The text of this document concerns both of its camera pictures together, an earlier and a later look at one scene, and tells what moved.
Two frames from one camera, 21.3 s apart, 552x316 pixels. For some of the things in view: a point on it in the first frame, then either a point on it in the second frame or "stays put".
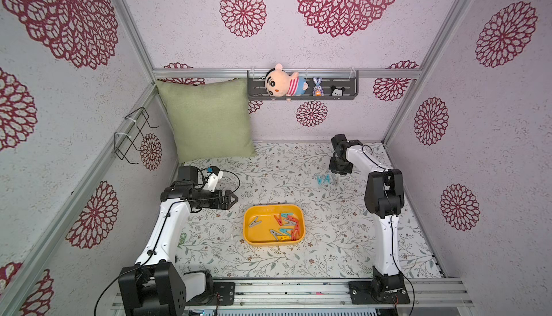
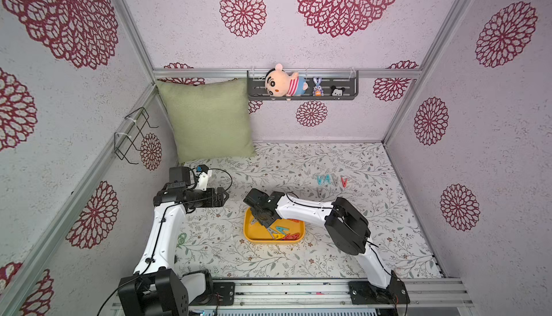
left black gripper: [218, 205] stays put
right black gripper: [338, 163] → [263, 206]
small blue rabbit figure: [318, 90] stays put
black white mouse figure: [337, 92] stays put
